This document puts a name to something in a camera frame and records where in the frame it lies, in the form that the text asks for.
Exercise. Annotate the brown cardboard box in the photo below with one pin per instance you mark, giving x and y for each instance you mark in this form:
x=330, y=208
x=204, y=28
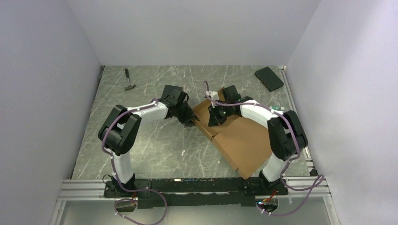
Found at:
x=243, y=142

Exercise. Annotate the green white glue stick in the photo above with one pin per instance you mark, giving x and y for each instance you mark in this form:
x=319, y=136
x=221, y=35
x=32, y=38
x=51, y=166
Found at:
x=279, y=108

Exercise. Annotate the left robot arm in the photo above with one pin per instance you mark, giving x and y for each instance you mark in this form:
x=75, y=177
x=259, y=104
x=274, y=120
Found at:
x=120, y=129

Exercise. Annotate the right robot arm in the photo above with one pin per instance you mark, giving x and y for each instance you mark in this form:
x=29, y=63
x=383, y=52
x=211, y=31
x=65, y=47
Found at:
x=286, y=135

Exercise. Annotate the black handled hammer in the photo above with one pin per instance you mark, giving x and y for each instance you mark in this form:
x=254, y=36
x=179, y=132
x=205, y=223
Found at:
x=130, y=86

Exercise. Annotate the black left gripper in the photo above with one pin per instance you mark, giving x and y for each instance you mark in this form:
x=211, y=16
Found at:
x=187, y=120

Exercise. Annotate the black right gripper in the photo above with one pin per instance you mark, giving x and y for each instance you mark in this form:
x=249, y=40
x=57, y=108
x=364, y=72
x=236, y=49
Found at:
x=214, y=120

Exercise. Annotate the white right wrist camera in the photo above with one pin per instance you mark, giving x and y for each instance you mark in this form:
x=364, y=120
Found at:
x=213, y=95

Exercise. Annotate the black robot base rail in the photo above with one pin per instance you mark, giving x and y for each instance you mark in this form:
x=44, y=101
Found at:
x=151, y=193

